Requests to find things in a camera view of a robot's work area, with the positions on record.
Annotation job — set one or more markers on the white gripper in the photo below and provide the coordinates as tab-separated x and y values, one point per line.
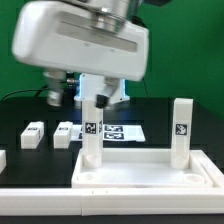
89	36

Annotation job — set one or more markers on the white front fence bar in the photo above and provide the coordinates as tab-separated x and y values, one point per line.
19	202

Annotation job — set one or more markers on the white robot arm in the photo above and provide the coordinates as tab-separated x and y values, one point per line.
100	90

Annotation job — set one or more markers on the fiducial marker sheet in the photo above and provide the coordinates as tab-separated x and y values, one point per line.
112	132

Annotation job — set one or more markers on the white left fence block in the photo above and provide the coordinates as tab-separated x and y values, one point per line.
2	160

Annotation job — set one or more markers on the white desk top tray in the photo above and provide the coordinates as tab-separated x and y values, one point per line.
146	168

